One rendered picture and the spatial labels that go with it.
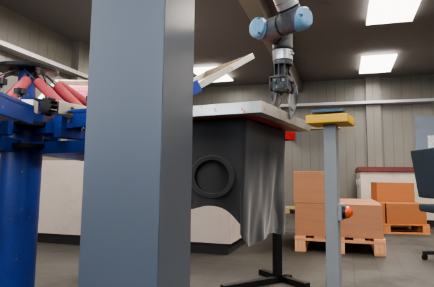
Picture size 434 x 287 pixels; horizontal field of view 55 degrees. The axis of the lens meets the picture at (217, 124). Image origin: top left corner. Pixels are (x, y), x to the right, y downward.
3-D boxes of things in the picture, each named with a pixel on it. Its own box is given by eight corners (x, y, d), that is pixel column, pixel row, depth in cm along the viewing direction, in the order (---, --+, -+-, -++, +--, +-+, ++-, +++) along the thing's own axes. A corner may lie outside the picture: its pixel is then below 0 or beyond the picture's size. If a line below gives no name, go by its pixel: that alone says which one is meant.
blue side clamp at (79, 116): (142, 125, 153) (143, 106, 154) (133, 123, 149) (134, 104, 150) (81, 128, 167) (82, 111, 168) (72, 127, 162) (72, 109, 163)
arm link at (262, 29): (270, 10, 142) (290, 19, 149) (247, 19, 150) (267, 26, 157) (270, 32, 141) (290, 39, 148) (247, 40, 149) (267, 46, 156)
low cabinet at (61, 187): (117, 223, 653) (120, 165, 665) (269, 231, 584) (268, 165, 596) (29, 242, 470) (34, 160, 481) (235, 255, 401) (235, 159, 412)
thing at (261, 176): (287, 234, 172) (286, 130, 178) (244, 251, 133) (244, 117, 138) (279, 234, 174) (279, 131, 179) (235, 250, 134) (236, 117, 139)
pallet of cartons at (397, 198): (420, 228, 634) (417, 182, 643) (434, 236, 545) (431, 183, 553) (334, 225, 668) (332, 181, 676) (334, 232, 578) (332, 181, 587)
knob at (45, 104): (63, 116, 162) (64, 97, 163) (51, 114, 157) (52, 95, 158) (50, 117, 165) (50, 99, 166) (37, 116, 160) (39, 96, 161)
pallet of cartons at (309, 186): (385, 238, 524) (383, 173, 534) (386, 258, 397) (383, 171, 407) (306, 233, 561) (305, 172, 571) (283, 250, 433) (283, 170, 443)
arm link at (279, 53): (276, 55, 161) (296, 52, 158) (276, 66, 161) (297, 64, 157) (269, 49, 155) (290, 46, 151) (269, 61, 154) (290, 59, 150)
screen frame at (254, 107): (310, 131, 180) (310, 122, 180) (261, 112, 128) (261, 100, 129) (159, 137, 215) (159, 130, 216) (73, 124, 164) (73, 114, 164)
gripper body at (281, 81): (268, 92, 151) (268, 60, 153) (276, 96, 159) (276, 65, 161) (289, 90, 148) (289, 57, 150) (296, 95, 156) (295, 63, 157)
